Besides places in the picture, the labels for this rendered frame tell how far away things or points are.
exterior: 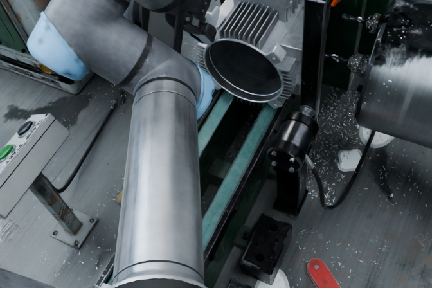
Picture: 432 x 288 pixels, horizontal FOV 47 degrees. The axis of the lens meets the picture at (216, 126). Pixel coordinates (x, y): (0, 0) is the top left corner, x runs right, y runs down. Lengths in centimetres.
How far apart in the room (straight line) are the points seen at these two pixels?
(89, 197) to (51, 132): 27
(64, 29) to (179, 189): 23
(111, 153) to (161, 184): 66
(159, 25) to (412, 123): 41
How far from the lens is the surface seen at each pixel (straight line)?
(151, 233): 41
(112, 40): 57
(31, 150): 82
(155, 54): 59
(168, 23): 70
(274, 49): 82
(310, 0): 67
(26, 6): 108
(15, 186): 81
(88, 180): 108
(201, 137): 93
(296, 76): 87
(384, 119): 81
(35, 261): 105
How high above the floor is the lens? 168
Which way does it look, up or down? 54 degrees down
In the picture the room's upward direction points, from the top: 11 degrees counter-clockwise
